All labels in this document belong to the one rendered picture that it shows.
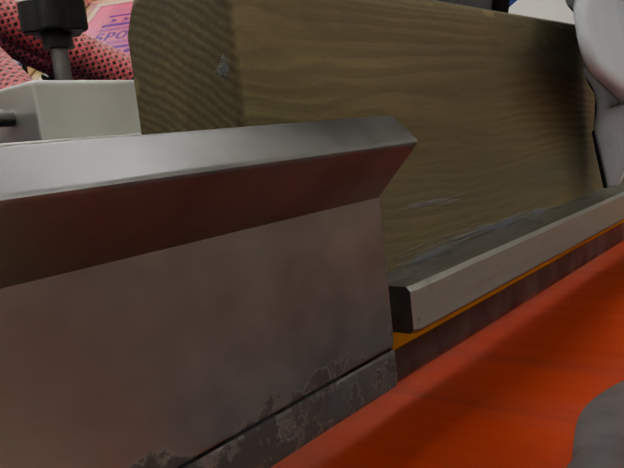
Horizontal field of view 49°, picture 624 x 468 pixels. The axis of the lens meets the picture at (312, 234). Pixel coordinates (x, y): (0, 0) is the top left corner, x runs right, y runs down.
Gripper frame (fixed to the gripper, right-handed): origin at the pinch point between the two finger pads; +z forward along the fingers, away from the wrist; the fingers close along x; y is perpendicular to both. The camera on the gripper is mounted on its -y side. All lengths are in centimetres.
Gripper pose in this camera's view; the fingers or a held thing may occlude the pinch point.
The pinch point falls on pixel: (546, 154)
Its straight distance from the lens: 28.4
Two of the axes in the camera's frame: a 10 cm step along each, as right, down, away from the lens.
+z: 1.1, 9.8, 1.3
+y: -6.3, 1.7, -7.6
